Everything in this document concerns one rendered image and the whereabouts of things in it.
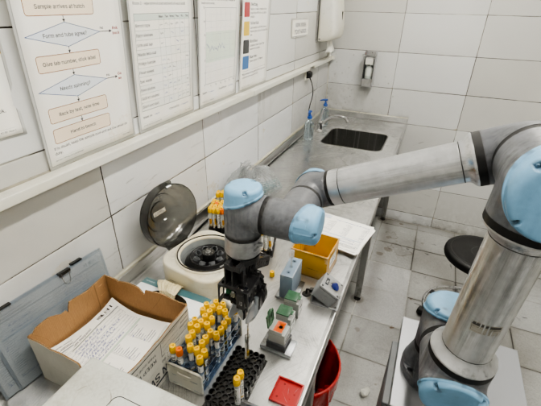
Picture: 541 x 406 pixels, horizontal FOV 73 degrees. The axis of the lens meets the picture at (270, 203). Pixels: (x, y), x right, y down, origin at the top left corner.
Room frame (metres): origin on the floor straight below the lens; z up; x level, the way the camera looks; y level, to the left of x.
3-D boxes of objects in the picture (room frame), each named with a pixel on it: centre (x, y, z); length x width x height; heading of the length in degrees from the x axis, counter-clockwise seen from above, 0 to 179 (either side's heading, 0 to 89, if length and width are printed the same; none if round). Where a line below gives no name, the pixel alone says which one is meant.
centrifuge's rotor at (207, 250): (0.96, 0.20, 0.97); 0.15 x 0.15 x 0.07
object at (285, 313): (0.76, -0.05, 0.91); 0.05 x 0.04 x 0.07; 67
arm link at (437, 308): (0.59, -0.40, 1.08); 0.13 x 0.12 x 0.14; 160
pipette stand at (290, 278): (0.92, -0.07, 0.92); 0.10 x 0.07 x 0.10; 159
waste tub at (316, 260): (1.05, -0.16, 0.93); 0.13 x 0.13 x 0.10; 64
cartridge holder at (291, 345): (0.70, -0.03, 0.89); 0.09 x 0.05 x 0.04; 66
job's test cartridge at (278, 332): (0.70, -0.03, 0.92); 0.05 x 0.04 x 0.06; 66
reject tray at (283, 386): (0.56, -0.05, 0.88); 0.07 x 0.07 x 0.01; 67
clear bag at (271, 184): (1.65, 0.04, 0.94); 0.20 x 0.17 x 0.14; 129
